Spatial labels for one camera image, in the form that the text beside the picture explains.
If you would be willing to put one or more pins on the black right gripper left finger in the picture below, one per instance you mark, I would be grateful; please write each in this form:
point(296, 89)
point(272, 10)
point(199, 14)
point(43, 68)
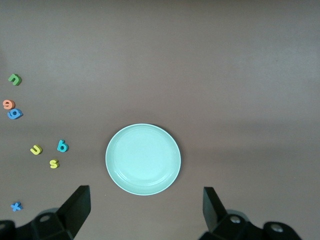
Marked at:
point(72, 215)

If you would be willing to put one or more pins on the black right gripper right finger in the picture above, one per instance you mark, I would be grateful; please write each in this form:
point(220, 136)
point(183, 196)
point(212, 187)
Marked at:
point(215, 215)

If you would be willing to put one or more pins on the yellow foam letter s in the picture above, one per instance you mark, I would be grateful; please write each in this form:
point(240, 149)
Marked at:
point(53, 163)

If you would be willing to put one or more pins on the yellow foam letter u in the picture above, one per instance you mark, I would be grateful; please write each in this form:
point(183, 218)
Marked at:
point(38, 151)

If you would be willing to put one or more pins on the blue foam letter x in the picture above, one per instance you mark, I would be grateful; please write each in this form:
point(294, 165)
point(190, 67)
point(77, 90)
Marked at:
point(16, 206)

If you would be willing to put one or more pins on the light green plate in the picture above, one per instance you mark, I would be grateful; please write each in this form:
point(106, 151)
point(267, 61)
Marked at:
point(142, 160)

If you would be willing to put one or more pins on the blue foam letter g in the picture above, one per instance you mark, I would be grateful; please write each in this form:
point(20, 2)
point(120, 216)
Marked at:
point(18, 114)

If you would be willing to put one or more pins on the orange foam letter e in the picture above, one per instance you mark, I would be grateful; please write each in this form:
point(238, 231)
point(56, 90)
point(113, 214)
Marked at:
point(6, 107)

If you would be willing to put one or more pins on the green foam letter n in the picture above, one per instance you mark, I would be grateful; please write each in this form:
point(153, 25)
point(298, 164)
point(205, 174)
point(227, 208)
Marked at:
point(15, 80)

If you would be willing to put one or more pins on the brown table cover sheet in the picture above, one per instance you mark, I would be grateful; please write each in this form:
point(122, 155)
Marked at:
point(175, 62)

